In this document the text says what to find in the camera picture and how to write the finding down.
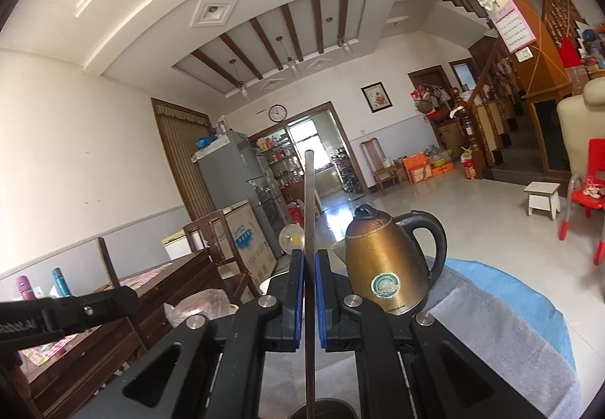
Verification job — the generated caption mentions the red white carton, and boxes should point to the red white carton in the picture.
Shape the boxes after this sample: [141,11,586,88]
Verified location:
[460,146,479,180]

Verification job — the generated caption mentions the slatted wooden chair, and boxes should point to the slatted wooden chair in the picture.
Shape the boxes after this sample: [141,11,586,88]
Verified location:
[182,210,252,304]

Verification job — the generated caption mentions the grey metal utensil holder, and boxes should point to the grey metal utensil holder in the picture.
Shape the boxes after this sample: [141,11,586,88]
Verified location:
[287,397,361,419]

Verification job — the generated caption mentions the white chest freezer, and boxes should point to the white chest freezer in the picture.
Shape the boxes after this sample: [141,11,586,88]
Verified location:
[218,200,281,279]

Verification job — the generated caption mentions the framed wall picture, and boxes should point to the framed wall picture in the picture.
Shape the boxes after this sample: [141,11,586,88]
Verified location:
[360,81,394,114]

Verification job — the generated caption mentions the colourful printed paper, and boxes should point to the colourful printed paper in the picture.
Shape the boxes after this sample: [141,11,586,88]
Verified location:
[18,333,82,369]

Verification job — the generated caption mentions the pink thermos bottle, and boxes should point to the pink thermos bottle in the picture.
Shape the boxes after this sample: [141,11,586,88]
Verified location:
[14,275,37,303]

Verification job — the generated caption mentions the pendant ceiling lamp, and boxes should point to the pendant ceiling lamp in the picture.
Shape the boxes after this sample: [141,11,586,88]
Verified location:
[326,17,354,54]
[229,59,250,99]
[275,36,302,79]

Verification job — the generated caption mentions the glass display cabinet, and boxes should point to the glass display cabinet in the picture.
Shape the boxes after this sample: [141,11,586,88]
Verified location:
[250,128,306,218]

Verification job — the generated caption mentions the carved wooden bench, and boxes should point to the carved wooden bench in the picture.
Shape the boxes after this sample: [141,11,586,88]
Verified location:
[19,237,247,419]

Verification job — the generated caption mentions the orange cardboard box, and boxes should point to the orange cardboard box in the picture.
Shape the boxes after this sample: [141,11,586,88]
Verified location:
[401,153,455,185]

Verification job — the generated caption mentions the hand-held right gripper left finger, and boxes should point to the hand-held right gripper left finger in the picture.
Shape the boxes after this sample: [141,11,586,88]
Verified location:
[71,250,304,419]

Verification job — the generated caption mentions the grey refrigerator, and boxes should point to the grey refrigerator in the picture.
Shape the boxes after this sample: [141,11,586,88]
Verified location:
[190,131,266,235]

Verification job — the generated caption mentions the pink wall calendar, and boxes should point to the pink wall calendar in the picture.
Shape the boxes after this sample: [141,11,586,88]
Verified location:
[488,5,538,54]

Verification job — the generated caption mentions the cream armchair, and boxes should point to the cream armchair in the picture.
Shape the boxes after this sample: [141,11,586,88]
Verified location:
[556,78,605,214]

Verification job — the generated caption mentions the dark wooden chopstick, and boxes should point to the dark wooden chopstick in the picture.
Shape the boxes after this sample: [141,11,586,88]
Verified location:
[304,150,318,419]

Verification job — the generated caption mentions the wooden staircase railing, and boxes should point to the wooden staircase railing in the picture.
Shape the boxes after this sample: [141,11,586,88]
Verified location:
[449,34,527,180]

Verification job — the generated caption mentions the white bowl with plastic bag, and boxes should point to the white bowl with plastic bag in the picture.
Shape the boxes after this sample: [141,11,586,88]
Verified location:
[163,289,239,331]

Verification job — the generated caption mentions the white stool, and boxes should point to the white stool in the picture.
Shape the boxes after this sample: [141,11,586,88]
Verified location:
[523,181,562,222]

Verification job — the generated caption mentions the grey towel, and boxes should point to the grey towel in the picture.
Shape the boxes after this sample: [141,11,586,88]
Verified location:
[255,256,581,419]

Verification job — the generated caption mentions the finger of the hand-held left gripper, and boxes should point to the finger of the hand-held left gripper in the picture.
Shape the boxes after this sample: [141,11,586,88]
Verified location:
[40,285,141,336]

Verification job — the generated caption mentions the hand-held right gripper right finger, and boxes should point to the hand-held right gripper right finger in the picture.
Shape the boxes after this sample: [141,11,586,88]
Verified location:
[315,250,544,419]

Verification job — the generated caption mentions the bronze electric kettle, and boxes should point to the bronze electric kettle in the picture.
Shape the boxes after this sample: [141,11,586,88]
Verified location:
[344,204,448,317]

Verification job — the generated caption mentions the small white fan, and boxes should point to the small white fan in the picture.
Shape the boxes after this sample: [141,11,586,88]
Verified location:
[278,224,306,256]

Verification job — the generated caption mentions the blue tablecloth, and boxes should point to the blue tablecloth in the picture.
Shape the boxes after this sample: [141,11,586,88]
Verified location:
[442,257,578,370]

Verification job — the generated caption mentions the teal bottle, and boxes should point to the teal bottle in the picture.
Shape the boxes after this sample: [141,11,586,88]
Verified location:
[50,267,73,298]

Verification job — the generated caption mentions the red plastic chair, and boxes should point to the red plastic chair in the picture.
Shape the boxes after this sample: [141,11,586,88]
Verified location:
[557,138,605,265]

